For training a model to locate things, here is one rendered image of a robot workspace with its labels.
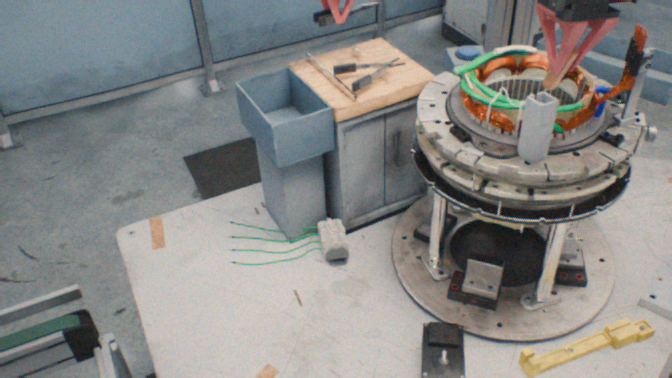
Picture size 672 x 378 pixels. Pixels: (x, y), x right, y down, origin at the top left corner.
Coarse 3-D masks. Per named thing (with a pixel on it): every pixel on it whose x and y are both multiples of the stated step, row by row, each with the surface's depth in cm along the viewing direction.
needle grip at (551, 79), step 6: (576, 48) 69; (576, 54) 68; (570, 60) 69; (564, 66) 70; (552, 72) 71; (564, 72) 71; (546, 78) 72; (552, 78) 72; (558, 78) 71; (546, 84) 73; (552, 84) 72
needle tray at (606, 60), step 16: (560, 32) 119; (544, 48) 114; (592, 48) 118; (608, 48) 116; (624, 48) 114; (656, 48) 110; (592, 64) 109; (608, 64) 107; (624, 64) 114; (656, 64) 111; (608, 80) 108; (656, 80) 102; (624, 96) 109; (640, 96) 106; (656, 96) 104
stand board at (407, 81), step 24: (360, 48) 115; (384, 48) 115; (312, 72) 109; (360, 72) 108; (408, 72) 107; (336, 96) 102; (360, 96) 102; (384, 96) 102; (408, 96) 105; (336, 120) 100
